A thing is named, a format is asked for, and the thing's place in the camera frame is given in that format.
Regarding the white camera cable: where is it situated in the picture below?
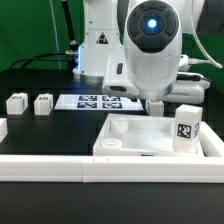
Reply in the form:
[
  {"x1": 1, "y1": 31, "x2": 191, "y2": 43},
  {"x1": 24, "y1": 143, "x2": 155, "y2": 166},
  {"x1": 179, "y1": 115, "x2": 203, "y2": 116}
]
[{"x1": 179, "y1": 0, "x2": 224, "y2": 70}]

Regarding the white U-shaped obstacle fence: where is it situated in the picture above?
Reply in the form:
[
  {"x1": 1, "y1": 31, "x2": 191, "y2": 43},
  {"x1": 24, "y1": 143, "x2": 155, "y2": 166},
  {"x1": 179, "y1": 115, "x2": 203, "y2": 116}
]
[{"x1": 0, "y1": 122, "x2": 224, "y2": 183}]

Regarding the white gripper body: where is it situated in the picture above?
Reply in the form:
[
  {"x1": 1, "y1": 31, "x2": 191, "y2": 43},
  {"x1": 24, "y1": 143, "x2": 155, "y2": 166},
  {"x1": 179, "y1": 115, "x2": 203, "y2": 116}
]
[{"x1": 102, "y1": 55, "x2": 211, "y2": 104}]

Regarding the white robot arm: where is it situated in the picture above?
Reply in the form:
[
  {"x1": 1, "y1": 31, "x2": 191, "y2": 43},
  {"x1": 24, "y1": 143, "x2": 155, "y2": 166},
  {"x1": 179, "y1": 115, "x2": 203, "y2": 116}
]
[{"x1": 73, "y1": 0, "x2": 224, "y2": 104}]

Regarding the white square table top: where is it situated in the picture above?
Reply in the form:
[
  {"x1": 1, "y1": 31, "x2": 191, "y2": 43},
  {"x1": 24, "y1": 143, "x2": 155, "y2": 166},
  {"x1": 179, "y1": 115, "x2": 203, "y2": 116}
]
[{"x1": 93, "y1": 113, "x2": 203, "y2": 157}]

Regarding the black cable bundle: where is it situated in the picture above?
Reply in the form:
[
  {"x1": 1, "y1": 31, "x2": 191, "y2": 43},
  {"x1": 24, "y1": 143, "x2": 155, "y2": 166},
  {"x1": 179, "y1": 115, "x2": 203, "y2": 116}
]
[{"x1": 8, "y1": 0, "x2": 80, "y2": 70}]

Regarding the white sheet with markers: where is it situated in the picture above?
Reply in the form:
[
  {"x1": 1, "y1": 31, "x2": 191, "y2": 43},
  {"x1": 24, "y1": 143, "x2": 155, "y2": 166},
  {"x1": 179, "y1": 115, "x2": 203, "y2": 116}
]
[{"x1": 55, "y1": 94, "x2": 143, "y2": 111}]

